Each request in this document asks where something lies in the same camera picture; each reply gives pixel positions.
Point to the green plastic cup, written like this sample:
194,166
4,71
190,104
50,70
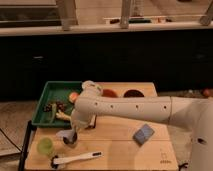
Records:
45,147

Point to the toy grapes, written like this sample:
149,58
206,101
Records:
58,106

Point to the green toy pepper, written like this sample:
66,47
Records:
53,112

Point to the toy corn banana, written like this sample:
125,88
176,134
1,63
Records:
63,116

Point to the dark purple bowl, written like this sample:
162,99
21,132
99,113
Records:
133,93

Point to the orange bowl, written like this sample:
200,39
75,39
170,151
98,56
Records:
109,93

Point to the small metal cup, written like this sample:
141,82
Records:
70,139

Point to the green plastic tray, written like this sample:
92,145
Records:
55,92

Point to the wooden block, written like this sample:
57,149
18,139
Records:
92,124

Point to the white handled brush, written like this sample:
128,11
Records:
56,161

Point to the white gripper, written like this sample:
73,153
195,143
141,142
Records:
78,125

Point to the blue sponge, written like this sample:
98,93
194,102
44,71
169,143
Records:
143,134

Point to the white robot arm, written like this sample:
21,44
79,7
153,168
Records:
193,114

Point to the toy peach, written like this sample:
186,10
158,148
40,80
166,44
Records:
73,96

